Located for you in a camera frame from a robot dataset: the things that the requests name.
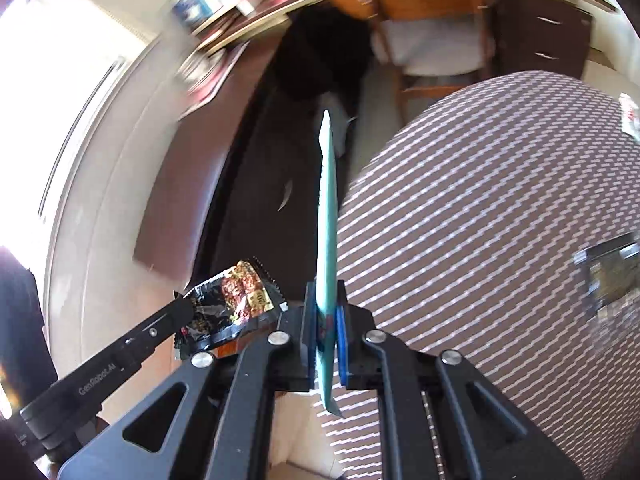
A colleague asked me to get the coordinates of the person's dark clothing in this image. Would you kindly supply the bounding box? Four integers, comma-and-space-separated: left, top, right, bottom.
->
0, 245, 58, 480

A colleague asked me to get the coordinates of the blue box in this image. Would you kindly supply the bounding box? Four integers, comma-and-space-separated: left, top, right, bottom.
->
172, 0, 223, 28

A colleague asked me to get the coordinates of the dark brown desk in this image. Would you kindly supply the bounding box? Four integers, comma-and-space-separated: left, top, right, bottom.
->
132, 0, 381, 286

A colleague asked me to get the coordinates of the black snack packet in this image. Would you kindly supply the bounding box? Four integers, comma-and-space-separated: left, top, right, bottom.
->
172, 256, 288, 361

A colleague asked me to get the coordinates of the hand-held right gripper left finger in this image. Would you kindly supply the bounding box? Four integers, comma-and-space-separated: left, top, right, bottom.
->
57, 280, 321, 480

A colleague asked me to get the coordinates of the dark foil packet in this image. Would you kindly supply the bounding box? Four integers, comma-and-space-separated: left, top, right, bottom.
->
572, 232, 640, 316

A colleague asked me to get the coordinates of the light blue white packet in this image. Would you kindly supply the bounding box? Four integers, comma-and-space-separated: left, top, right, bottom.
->
315, 110, 346, 416

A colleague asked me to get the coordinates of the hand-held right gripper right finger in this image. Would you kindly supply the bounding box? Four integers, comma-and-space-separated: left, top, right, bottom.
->
336, 280, 586, 480

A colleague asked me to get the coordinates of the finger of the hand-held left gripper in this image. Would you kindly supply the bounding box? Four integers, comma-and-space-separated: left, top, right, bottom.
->
117, 290, 197, 362

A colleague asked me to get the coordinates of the dark brown drawer unit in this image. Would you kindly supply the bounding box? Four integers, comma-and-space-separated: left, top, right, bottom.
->
495, 0, 596, 81

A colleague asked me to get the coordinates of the small white red packet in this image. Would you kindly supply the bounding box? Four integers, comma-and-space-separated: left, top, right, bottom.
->
617, 92, 640, 141

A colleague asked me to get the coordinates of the pink magazine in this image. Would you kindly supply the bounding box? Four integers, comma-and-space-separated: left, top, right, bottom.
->
180, 42, 251, 106

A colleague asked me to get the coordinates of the grey seat cushion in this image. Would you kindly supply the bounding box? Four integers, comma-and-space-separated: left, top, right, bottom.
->
372, 12, 488, 76

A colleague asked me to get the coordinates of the window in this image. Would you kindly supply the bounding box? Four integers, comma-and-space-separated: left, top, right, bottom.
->
0, 0, 166, 241

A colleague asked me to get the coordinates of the black cloth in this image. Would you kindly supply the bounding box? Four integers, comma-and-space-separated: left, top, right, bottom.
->
275, 5, 373, 106

